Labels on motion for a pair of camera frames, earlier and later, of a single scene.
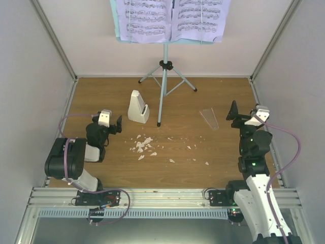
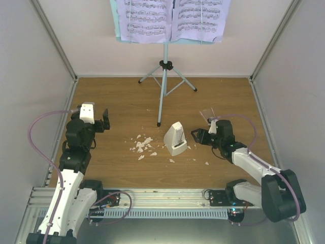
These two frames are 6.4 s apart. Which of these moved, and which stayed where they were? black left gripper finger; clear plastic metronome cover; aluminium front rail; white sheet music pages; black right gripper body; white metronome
Moved: white metronome; black left gripper finger; black right gripper body
Stayed: aluminium front rail; clear plastic metronome cover; white sheet music pages
